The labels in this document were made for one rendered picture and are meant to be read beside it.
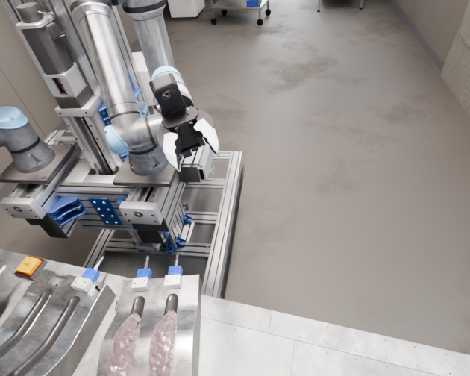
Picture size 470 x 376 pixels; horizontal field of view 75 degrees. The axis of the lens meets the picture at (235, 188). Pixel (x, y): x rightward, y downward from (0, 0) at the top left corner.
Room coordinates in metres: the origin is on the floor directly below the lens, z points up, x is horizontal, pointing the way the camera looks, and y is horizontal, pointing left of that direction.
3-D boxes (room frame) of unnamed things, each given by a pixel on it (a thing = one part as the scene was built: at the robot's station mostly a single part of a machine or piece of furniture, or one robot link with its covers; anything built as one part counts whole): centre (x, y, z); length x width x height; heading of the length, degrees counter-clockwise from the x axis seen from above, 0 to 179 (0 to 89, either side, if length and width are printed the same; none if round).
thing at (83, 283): (0.56, 0.52, 0.89); 0.13 x 0.05 x 0.05; 159
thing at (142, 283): (0.56, 0.35, 0.85); 0.13 x 0.05 x 0.05; 176
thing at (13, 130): (1.04, 0.80, 1.20); 0.13 x 0.12 x 0.14; 100
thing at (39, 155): (1.04, 0.79, 1.09); 0.15 x 0.15 x 0.10
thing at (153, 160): (0.93, 0.31, 1.09); 0.15 x 0.15 x 0.10
